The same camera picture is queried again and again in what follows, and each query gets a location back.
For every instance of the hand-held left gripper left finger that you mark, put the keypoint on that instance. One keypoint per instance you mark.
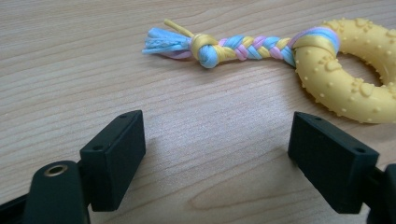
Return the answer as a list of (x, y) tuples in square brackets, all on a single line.
[(113, 161)]

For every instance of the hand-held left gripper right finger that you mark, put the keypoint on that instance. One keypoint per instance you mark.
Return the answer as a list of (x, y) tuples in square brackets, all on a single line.
[(330, 161)]

